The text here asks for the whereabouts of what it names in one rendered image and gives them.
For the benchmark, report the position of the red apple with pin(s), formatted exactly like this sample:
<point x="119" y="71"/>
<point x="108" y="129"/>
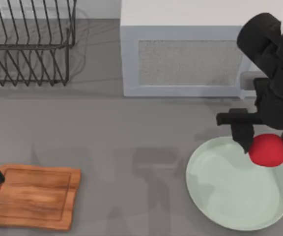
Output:
<point x="266" y="150"/>

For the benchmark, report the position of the pale green plate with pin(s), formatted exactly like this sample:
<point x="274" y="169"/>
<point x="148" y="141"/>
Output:
<point x="234" y="191"/>

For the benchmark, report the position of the pale microwave oven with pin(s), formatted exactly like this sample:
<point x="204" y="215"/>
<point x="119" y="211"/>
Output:
<point x="180" y="29"/>

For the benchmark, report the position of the wooden cutting board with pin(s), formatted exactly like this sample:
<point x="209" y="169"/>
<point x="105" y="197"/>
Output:
<point x="33" y="196"/>

